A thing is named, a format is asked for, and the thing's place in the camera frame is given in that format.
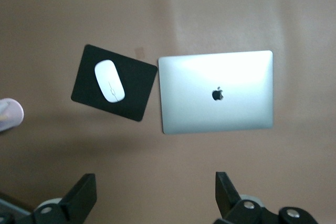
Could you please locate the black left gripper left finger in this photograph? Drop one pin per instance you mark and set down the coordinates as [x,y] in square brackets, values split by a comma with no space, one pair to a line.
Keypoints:
[78,197]

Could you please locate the black mouse pad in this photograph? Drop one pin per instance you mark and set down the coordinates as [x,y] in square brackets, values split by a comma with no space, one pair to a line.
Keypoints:
[84,87]

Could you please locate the pink translucent pen cup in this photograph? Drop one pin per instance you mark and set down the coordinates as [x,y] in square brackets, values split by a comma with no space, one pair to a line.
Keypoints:
[10,113]

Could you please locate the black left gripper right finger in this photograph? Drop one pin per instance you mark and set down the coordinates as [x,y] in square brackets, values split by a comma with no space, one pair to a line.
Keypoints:
[227,200]

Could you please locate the silver laptop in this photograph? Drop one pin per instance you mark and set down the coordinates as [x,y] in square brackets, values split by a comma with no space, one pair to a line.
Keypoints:
[197,98]

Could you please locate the white computer mouse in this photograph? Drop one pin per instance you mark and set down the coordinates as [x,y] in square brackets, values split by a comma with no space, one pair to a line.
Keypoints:
[109,82]

